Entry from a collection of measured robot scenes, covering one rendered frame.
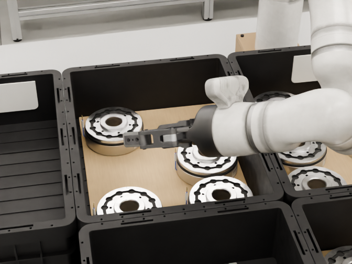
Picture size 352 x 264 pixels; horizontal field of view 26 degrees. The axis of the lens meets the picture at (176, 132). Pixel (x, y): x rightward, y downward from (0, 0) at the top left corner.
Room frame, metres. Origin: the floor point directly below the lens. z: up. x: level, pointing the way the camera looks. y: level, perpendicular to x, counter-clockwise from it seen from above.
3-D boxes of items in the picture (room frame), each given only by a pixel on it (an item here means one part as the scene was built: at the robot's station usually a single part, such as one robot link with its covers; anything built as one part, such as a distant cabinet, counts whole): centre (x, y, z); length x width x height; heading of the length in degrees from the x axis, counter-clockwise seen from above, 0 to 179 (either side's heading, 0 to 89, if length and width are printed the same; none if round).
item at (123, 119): (1.07, 0.11, 0.86); 0.05 x 0.05 x 0.01
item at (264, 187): (0.97, 0.02, 0.87); 0.40 x 0.30 x 0.11; 10
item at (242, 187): (0.88, -0.07, 0.86); 0.10 x 0.10 x 0.01
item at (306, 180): (0.90, -0.22, 0.86); 0.05 x 0.05 x 0.01
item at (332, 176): (0.90, -0.22, 0.86); 0.10 x 0.10 x 0.01
